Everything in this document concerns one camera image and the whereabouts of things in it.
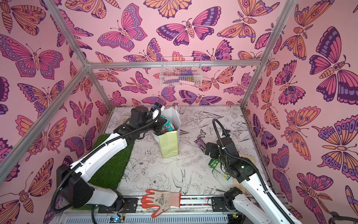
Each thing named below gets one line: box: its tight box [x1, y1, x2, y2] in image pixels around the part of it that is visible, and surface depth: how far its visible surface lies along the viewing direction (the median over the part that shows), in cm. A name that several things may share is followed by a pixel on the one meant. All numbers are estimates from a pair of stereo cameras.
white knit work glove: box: [116, 114, 131, 127], surface depth 115 cm
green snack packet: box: [208, 158, 232, 181], surface depth 87 cm
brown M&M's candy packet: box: [193, 137, 207, 154], surface depth 97 cm
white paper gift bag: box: [151, 105, 181, 159], surface depth 81 cm
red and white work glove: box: [141, 189, 182, 218], surface depth 76 cm
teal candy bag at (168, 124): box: [159, 115, 174, 132], surface depth 79 cm
